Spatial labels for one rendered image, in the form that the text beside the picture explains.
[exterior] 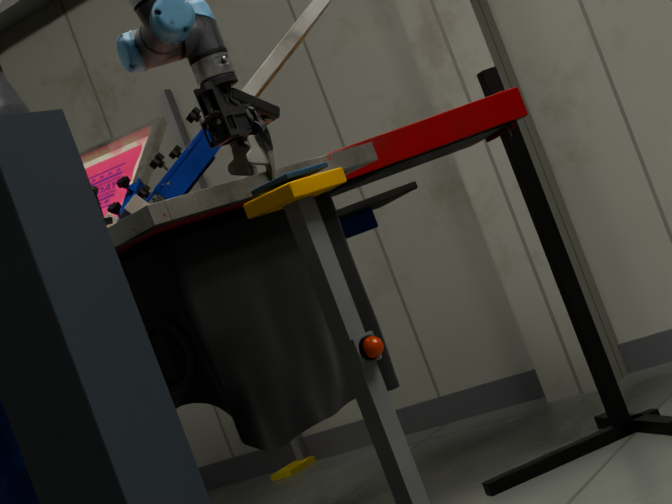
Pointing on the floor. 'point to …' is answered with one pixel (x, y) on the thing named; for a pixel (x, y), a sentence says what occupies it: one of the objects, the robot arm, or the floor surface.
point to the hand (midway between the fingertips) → (265, 177)
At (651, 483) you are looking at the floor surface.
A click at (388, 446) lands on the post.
